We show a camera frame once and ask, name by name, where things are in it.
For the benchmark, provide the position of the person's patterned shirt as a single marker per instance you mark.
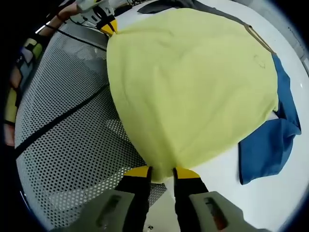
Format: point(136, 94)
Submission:
point(26, 60)

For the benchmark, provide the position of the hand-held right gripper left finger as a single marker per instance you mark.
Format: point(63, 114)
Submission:
point(135, 193)

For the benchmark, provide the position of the dark grey garment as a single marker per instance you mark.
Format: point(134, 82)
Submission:
point(169, 4)

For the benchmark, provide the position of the blue garment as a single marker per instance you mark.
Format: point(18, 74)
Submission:
point(265, 149)

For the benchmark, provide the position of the yellow-green garment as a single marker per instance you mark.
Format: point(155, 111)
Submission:
point(188, 84)

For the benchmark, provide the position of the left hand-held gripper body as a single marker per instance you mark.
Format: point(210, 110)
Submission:
point(87, 4)

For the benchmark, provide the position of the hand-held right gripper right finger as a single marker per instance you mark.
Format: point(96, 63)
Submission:
point(193, 200)

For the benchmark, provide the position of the person's left hand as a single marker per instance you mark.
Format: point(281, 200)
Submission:
point(71, 10)

